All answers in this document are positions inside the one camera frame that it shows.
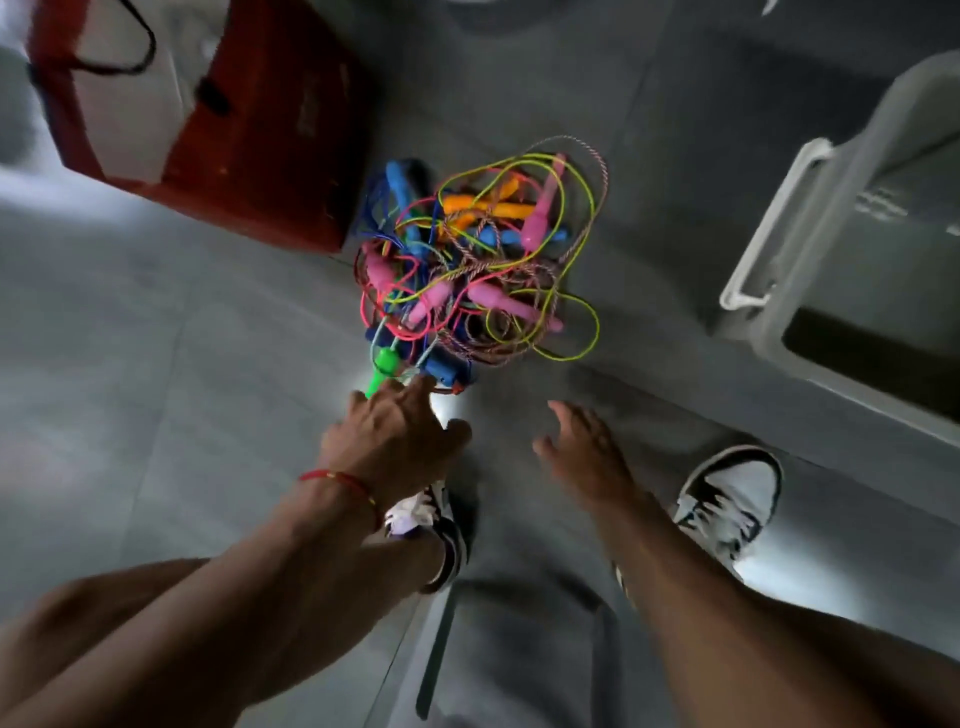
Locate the person's left forearm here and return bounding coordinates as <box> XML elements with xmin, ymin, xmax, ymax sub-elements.
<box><xmin>0</xmin><ymin>472</ymin><xmax>388</xmax><ymax>728</ymax></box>

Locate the person's leg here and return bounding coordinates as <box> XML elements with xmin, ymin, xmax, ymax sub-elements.
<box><xmin>0</xmin><ymin>528</ymin><xmax>451</xmax><ymax>706</ymax></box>
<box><xmin>738</xmin><ymin>577</ymin><xmax>960</xmax><ymax>728</ymax></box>

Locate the person's right forearm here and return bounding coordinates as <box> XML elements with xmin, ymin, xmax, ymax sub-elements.
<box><xmin>592</xmin><ymin>491</ymin><xmax>894</xmax><ymax>728</ymax></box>

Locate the grey plastic storage bin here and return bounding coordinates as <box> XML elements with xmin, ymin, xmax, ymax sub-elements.
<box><xmin>718</xmin><ymin>48</ymin><xmax>960</xmax><ymax>451</ymax></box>

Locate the person's left shoe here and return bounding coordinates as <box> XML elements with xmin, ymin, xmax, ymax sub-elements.
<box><xmin>382</xmin><ymin>479</ymin><xmax>470</xmax><ymax>596</ymax></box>

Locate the person's left leg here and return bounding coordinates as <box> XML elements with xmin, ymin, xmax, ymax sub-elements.
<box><xmin>0</xmin><ymin>528</ymin><xmax>451</xmax><ymax>706</ymax></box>

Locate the pile of jump ropes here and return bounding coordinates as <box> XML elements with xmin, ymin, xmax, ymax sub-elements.
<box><xmin>352</xmin><ymin>134</ymin><xmax>610</xmax><ymax>399</ymax></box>

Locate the person's right shoe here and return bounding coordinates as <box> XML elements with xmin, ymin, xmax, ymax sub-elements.
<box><xmin>614</xmin><ymin>444</ymin><xmax>785</xmax><ymax>594</ymax></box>

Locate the red paper bag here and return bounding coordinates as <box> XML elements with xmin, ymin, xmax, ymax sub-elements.
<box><xmin>26</xmin><ymin>0</ymin><xmax>369</xmax><ymax>255</ymax></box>

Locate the person's right hand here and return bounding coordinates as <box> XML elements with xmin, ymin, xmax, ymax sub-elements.
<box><xmin>532</xmin><ymin>399</ymin><xmax>646</xmax><ymax>519</ymax></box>

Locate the person's right leg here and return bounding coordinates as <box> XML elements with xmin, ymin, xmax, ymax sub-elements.
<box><xmin>738</xmin><ymin>577</ymin><xmax>960</xmax><ymax>728</ymax></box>

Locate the person's shoe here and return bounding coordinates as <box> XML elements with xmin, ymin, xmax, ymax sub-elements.
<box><xmin>614</xmin><ymin>444</ymin><xmax>785</xmax><ymax>594</ymax></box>
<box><xmin>382</xmin><ymin>479</ymin><xmax>470</xmax><ymax>596</ymax></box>

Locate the grey plastic stool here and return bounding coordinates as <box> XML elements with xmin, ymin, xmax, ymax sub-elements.
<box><xmin>386</xmin><ymin>569</ymin><xmax>624</xmax><ymax>728</ymax></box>

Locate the red string bracelet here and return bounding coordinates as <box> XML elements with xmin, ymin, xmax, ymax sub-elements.
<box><xmin>298</xmin><ymin>468</ymin><xmax>384</xmax><ymax>530</ymax></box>

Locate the person's left hand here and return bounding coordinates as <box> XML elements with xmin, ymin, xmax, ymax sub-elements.
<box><xmin>318</xmin><ymin>372</ymin><xmax>474</xmax><ymax>519</ymax></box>

